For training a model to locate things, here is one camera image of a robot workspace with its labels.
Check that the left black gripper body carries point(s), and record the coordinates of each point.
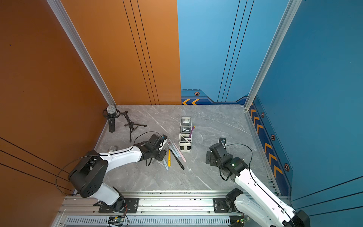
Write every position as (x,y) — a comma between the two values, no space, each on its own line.
(159,154)

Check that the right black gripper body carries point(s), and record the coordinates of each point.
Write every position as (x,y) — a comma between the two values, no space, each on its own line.
(211,161)

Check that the white blue toothbrush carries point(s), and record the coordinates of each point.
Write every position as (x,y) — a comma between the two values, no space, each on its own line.
(165,164)

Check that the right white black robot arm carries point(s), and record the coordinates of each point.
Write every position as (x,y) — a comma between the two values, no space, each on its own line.
(252,197)

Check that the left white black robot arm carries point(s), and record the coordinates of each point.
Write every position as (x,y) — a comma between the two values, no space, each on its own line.
(88,175)

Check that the yellow toothbrush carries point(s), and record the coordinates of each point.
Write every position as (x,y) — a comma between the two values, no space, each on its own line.
(169,157)

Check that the light blue toothbrush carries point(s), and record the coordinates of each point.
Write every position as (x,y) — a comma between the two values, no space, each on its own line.
(172,148)

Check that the black toothbrush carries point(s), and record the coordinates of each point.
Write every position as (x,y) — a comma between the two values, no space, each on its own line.
(178,161)

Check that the pink toothbrush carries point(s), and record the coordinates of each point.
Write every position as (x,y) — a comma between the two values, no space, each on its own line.
(180,153)

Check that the white toothbrush holder rack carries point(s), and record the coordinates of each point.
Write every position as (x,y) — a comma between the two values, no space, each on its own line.
(185,142)

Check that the black mini tripod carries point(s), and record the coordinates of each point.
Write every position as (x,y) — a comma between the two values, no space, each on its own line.
(132,126)

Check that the near clear plastic cup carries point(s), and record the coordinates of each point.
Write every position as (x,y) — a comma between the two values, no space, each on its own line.
(185,129)

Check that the clear plastic cup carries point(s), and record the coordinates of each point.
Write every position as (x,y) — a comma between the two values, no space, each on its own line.
(185,129)
(185,120)

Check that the far clear plastic cup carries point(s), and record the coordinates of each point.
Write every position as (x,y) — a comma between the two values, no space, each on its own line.
(185,120)

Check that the left green circuit board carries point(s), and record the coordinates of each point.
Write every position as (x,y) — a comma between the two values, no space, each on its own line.
(117,221)

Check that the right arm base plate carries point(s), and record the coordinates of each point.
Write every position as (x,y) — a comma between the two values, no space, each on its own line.
(224,205)

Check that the black microphone with mount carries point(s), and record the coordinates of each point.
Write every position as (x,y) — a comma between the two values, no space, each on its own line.
(111,113)

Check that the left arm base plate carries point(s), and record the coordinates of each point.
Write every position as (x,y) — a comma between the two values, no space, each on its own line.
(126,205)

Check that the aluminium rail frame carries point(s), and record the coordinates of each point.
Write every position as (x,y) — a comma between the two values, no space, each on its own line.
(157,208)

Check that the right aluminium corner post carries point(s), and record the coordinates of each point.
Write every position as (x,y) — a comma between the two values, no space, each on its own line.
(284,24)

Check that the aluminium corner post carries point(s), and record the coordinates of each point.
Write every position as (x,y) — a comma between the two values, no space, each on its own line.
(284,24)
(70,30)

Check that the left aluminium corner post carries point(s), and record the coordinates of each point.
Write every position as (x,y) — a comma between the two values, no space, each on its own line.
(70,30)

